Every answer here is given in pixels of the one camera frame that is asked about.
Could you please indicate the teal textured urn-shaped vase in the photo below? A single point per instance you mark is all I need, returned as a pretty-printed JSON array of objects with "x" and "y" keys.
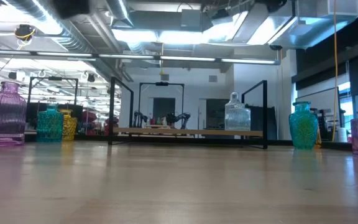
[{"x": 303, "y": 127}]

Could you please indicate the teal diamond-pattern square vase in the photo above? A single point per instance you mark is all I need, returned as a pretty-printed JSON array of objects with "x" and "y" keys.
[{"x": 50, "y": 124}]

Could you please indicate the purple round-shouldered ribbed vase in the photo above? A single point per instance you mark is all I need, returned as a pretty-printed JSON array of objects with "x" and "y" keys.
[{"x": 5, "y": 115}]

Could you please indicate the background black robot arm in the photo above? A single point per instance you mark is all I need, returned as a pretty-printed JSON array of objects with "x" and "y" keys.
[
  {"x": 179, "y": 119},
  {"x": 140, "y": 118}
]

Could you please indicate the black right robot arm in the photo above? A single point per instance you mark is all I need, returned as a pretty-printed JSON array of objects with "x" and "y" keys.
[{"x": 275, "y": 3}]

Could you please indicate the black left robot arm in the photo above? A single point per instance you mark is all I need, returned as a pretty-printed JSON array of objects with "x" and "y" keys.
[{"x": 71, "y": 7}]

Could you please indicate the dark grey door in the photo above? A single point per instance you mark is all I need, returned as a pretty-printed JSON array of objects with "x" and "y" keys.
[{"x": 163, "y": 107}]

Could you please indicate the small white background vase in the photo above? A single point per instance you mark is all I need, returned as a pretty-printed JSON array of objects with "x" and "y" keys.
[{"x": 164, "y": 121}]

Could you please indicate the small green background vase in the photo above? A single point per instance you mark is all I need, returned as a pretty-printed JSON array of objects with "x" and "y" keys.
[{"x": 158, "y": 121}]

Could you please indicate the light wooden background table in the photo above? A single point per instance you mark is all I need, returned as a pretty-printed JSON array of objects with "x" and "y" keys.
[{"x": 157, "y": 126}]

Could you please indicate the small red background vase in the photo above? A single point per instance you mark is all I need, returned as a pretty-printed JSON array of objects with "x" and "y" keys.
[{"x": 153, "y": 120}]

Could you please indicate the black cabinet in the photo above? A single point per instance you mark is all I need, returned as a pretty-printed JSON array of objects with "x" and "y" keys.
[{"x": 214, "y": 112}]

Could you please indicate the red chair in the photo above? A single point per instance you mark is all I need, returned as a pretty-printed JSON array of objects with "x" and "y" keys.
[
  {"x": 87, "y": 118},
  {"x": 106, "y": 123}
]

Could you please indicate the long ceiling light strip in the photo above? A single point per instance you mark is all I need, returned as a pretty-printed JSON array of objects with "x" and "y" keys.
[{"x": 126, "y": 56}]

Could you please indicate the dark blue board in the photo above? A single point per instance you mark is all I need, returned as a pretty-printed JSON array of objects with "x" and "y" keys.
[{"x": 256, "y": 121}]

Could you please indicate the grey ceiling box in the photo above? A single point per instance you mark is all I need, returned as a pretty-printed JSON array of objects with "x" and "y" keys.
[{"x": 191, "y": 18}]

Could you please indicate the yellow diamond-pattern squat vase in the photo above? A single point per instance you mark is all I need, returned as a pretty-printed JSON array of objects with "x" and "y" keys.
[{"x": 70, "y": 126}]

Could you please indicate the white board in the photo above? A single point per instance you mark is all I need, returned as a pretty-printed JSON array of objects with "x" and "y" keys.
[{"x": 319, "y": 99}]

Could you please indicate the black desk partition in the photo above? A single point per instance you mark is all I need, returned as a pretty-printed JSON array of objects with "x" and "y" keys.
[{"x": 31, "y": 119}]

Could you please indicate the white paper roll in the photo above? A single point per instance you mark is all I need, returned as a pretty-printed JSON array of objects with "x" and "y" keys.
[{"x": 342, "y": 135}]

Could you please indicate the black frame wooden shelf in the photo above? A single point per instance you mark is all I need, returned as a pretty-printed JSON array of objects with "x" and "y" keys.
[{"x": 182, "y": 132}]

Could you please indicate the black background rig frame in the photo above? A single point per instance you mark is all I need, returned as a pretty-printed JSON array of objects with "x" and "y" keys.
[
  {"x": 162, "y": 83},
  {"x": 54, "y": 78}
]

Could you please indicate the grey wall vent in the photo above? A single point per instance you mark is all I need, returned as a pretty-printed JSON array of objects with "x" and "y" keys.
[
  {"x": 165, "y": 77},
  {"x": 213, "y": 78}
]

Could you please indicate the silver spiral ceiling duct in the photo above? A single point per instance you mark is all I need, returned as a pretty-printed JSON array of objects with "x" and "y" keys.
[{"x": 121, "y": 9}]

